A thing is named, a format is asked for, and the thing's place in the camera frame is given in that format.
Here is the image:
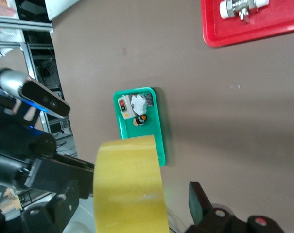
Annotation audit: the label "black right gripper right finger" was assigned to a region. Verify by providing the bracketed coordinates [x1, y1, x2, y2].
[185, 181, 286, 233]

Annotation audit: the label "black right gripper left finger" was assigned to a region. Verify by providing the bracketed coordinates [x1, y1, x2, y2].
[0, 180, 80, 233]

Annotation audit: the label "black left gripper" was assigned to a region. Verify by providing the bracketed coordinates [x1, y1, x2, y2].
[0, 93, 95, 199]

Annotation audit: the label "yellow clear packing tape roll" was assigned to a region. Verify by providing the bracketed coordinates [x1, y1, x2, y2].
[93, 135, 171, 233]

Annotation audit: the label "green plastic tray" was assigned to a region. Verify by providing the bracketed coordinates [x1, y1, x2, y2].
[112, 86, 167, 167]

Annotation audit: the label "red plastic tray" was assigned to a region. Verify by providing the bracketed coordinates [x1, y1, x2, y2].
[200, 0, 294, 48]

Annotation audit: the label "black push button with circuit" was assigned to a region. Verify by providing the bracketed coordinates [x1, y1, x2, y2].
[133, 113, 148, 127]

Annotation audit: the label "white circuit breaker block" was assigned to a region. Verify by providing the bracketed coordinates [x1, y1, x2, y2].
[130, 94, 148, 115]

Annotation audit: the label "white cabinet panel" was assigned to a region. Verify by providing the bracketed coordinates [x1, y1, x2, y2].
[44, 0, 82, 21]

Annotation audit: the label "pink box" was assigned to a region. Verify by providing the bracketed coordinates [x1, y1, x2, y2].
[0, 0, 16, 17]

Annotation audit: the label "white metal ball valve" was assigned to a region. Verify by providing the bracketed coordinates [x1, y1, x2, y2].
[219, 0, 270, 24]

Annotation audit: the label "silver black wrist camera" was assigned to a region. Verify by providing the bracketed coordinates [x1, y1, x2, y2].
[0, 68, 71, 119]

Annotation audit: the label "beige on-off switch box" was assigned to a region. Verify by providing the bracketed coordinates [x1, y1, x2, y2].
[117, 95, 134, 120]

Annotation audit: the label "tangled black cables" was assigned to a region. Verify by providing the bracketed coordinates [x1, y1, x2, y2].
[36, 58, 62, 92]

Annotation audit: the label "aluminium frame rail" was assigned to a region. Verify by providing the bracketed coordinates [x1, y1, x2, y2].
[0, 41, 28, 49]
[0, 16, 54, 33]

